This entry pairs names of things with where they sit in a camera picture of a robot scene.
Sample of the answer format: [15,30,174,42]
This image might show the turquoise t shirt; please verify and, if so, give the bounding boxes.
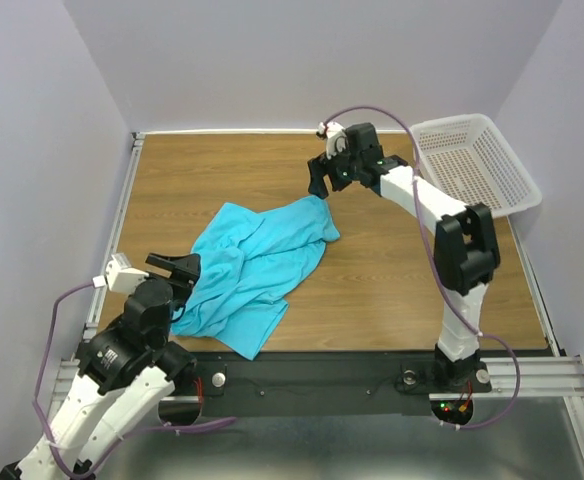
[171,196,340,360]

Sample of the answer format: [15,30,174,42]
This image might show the white plastic basket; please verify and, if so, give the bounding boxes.
[411,113,542,218]

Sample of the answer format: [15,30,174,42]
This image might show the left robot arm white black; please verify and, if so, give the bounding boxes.
[0,253,201,479]

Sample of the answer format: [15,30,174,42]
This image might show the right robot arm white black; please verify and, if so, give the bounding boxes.
[308,122,500,388]

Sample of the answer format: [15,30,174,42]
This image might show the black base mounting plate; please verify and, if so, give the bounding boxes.
[159,350,492,423]

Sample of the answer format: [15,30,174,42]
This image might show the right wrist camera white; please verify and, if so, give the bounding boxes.
[316,121,347,159]

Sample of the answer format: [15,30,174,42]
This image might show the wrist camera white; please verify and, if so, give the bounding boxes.
[105,253,149,295]
[316,121,347,159]

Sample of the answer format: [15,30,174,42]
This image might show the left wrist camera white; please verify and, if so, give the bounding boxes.
[105,253,149,295]

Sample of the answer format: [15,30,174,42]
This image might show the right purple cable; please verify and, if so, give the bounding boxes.
[324,105,523,432]

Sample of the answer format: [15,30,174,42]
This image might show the left aluminium frame rail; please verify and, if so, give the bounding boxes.
[81,132,146,341]

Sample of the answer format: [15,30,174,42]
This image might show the aluminium frame rail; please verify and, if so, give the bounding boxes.
[81,132,146,341]
[51,355,584,401]
[508,217,566,357]

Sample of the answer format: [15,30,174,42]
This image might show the right aluminium frame rail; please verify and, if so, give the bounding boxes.
[508,217,566,357]

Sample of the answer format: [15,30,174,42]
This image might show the front aluminium frame rail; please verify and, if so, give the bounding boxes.
[51,355,584,401]

